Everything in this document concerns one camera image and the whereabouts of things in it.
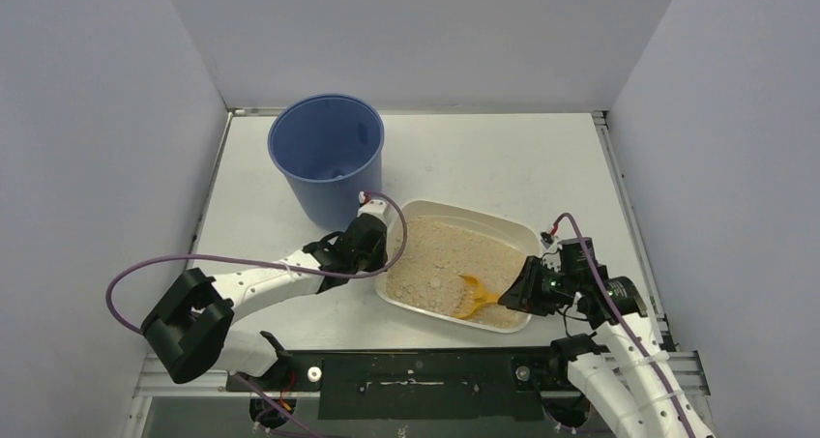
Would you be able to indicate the tan cat litter pile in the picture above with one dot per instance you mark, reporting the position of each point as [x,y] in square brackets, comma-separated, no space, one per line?
[429,276]

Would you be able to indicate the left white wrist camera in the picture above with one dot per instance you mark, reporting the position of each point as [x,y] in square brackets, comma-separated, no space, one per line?
[374,206]

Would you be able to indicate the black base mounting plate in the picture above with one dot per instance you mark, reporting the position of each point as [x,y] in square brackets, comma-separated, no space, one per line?
[523,383]

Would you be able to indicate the white litter tray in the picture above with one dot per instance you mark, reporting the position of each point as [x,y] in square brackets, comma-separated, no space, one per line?
[510,232]

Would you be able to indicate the orange litter scoop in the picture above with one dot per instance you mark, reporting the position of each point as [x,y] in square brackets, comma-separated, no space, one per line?
[476,296]

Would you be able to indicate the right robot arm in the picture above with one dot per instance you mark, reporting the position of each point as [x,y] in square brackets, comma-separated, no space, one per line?
[620,367]

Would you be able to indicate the blue plastic bucket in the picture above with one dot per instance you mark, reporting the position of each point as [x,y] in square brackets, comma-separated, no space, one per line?
[329,149]

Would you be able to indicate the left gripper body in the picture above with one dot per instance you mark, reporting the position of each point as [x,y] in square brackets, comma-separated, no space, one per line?
[372,238]

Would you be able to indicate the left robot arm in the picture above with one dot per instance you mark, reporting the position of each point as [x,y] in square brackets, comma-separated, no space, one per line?
[191,328]

